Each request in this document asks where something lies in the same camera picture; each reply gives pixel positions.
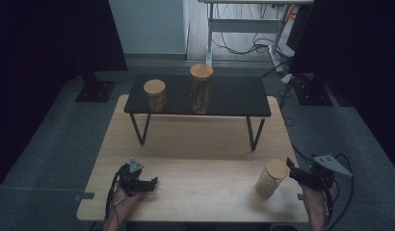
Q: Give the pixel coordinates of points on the white power strip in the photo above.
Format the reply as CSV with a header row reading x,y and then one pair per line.
x,y
286,79

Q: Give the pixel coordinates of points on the grain-filled glass jar wooden lid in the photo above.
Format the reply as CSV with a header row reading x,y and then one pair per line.
x,y
271,178

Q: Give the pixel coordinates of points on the black metal-legged shelf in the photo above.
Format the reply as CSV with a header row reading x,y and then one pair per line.
x,y
234,94

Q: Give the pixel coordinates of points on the dark curtain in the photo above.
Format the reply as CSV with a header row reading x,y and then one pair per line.
x,y
41,64
362,64

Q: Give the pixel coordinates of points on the black square stand base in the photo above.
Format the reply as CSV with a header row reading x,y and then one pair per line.
x,y
96,91
312,94

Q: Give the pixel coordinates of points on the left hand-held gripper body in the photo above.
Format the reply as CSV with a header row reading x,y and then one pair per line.
x,y
131,179

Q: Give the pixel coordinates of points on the short glass jar wooden lid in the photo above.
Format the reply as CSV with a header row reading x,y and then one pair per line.
x,y
154,93

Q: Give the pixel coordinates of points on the white metal-framed desk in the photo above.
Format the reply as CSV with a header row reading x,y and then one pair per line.
x,y
243,25

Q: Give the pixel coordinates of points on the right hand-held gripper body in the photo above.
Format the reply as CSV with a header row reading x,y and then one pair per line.
x,y
324,174

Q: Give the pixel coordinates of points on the tall glass jar wooden lid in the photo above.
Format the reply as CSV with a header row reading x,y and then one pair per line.
x,y
201,89

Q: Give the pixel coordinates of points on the person's left hand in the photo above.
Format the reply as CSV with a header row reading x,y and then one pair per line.
x,y
125,202

